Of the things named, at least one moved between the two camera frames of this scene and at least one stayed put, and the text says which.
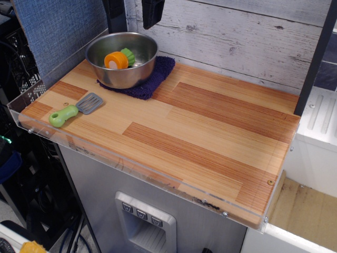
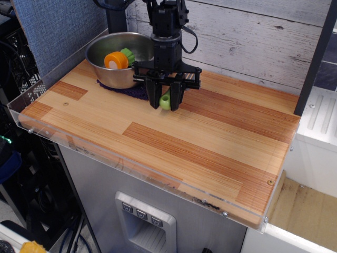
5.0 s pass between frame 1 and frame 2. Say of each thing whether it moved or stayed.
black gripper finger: moved
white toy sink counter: stayed
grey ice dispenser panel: stayed
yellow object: stayed
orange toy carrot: stayed
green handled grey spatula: moved
